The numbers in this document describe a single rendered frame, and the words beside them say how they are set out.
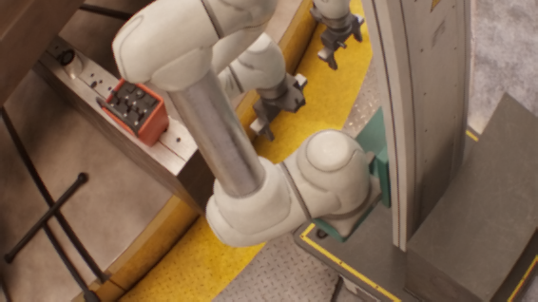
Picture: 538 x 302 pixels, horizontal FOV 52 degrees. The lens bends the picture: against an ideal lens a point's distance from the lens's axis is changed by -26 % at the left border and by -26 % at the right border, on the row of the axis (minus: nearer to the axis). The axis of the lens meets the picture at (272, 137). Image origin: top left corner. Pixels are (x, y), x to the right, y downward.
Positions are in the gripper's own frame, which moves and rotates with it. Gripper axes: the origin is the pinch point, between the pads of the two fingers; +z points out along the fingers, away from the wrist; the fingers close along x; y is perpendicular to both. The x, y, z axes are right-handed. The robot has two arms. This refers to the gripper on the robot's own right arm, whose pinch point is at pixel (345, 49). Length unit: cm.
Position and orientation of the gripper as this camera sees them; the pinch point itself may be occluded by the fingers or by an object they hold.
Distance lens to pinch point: 211.9
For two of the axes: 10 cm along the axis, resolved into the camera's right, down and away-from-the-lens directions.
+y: 7.3, 5.2, -4.4
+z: 2.0, 4.5, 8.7
